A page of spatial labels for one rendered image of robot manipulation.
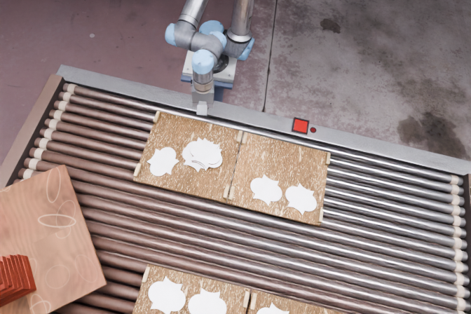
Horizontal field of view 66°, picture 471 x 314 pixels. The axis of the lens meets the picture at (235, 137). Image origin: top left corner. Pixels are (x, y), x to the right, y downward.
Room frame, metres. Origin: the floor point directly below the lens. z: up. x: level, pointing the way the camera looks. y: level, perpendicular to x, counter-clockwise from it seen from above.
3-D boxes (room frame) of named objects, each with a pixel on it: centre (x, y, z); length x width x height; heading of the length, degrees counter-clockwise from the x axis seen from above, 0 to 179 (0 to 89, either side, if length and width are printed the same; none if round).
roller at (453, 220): (0.59, -0.11, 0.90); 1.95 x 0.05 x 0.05; 88
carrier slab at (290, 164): (0.58, -0.23, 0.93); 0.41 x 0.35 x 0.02; 88
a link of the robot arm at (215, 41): (0.86, 0.17, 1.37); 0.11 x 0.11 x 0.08; 80
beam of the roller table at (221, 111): (0.86, -0.12, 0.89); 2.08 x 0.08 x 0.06; 88
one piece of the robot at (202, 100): (0.73, 0.16, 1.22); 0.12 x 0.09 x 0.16; 8
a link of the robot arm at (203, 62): (0.76, 0.17, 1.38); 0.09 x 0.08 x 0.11; 170
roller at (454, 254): (0.44, -0.11, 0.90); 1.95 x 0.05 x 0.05; 88
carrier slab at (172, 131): (0.60, 0.18, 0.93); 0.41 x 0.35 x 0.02; 88
